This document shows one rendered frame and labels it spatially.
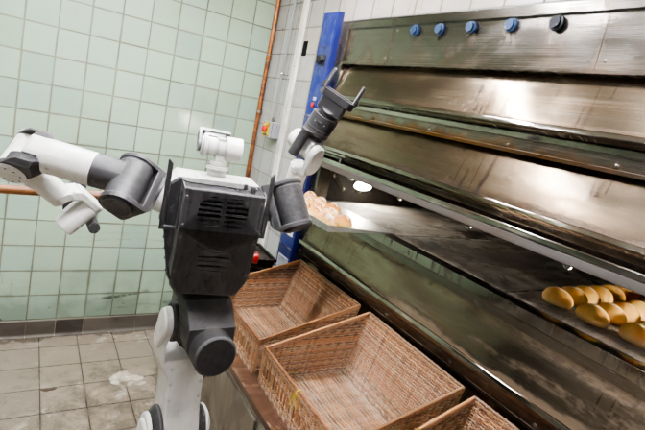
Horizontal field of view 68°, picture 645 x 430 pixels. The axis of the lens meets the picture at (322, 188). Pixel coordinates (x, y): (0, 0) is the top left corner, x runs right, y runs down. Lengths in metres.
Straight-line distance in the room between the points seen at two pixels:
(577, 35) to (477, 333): 0.98
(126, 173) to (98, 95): 1.76
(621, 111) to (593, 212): 0.28
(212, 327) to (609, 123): 1.19
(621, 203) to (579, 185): 0.13
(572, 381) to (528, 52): 1.00
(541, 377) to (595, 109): 0.78
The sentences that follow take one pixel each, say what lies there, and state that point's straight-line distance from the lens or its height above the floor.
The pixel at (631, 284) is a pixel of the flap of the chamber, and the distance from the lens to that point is 1.29.
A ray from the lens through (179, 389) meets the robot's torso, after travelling 1.56.
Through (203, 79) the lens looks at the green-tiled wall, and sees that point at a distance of 3.14.
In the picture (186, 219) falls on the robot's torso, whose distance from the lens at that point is 1.18.
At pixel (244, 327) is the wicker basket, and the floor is 0.71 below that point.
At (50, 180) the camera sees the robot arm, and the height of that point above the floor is 1.31.
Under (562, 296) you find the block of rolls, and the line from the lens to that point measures 1.74.
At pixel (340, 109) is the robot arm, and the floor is 1.65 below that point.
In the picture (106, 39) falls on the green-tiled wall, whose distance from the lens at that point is 3.03.
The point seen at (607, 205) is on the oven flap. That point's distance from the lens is 1.48.
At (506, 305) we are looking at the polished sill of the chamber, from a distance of 1.65.
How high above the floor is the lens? 1.64
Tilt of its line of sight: 9 degrees down
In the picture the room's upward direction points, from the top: 12 degrees clockwise
